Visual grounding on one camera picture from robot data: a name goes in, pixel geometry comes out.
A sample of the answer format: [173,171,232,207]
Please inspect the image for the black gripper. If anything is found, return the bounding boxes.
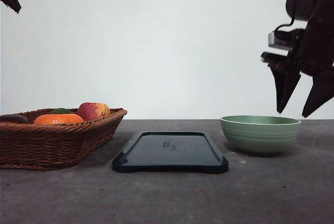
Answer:
[260,0,334,118]

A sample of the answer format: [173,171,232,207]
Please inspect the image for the light green ceramic bowl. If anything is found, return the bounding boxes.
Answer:
[221,115,301,154]

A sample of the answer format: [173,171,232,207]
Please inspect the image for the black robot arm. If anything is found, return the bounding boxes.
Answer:
[261,0,334,117]

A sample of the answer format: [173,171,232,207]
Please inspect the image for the brown wicker basket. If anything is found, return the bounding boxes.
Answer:
[0,108,127,170]

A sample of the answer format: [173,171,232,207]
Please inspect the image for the dark purple fruit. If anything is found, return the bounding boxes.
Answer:
[0,114,27,124]

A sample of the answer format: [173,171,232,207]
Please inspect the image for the dark green fruit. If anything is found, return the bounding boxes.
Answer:
[50,108,72,114]

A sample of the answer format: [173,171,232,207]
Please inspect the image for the orange tangerine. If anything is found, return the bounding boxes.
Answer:
[34,113,84,125]

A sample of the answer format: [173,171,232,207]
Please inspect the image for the red yellow apple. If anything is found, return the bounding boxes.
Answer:
[78,102,111,121]

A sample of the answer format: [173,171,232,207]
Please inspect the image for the black rectangular tray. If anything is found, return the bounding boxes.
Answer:
[112,132,229,174]

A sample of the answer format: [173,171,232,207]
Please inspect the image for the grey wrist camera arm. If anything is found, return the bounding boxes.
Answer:
[268,29,304,50]

